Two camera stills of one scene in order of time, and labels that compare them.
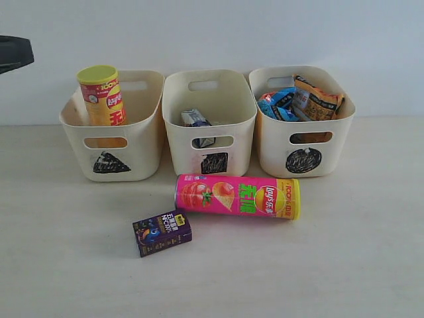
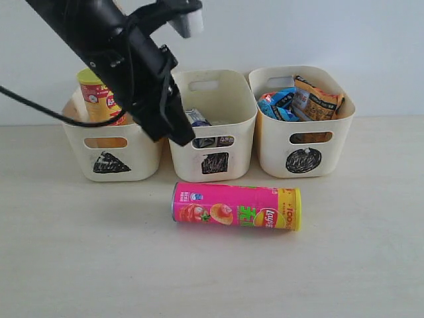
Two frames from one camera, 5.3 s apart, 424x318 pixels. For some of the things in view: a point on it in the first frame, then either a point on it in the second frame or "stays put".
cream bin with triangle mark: x=122 y=152 stays put
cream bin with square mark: x=227 y=100 stays put
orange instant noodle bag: x=321 y=105 stays put
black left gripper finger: x=14 y=52 -> x=140 y=72
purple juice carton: x=158 y=233 -> x=224 y=141
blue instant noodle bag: x=283 y=105 stays put
